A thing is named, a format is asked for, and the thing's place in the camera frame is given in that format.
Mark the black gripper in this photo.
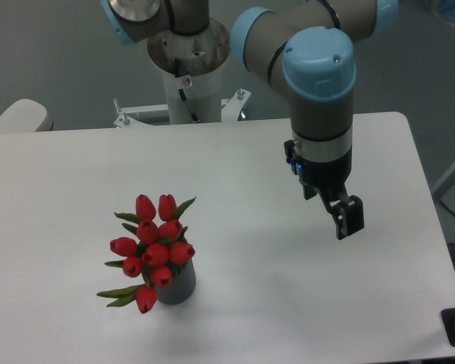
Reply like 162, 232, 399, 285
284, 140, 364, 240

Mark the red tulip bouquet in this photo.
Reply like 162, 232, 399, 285
97, 194, 196, 314

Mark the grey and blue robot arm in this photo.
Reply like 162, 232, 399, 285
102, 1, 399, 239

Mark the dark grey ribbed vase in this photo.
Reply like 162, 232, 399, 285
136, 238, 196, 306

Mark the beige chair armrest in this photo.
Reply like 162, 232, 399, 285
0, 99, 54, 134

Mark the white pedestal base frame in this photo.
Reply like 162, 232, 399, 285
113, 88, 252, 128

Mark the black cable on pedestal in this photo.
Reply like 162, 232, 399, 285
177, 87, 200, 124

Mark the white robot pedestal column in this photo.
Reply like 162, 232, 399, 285
147, 18, 231, 114

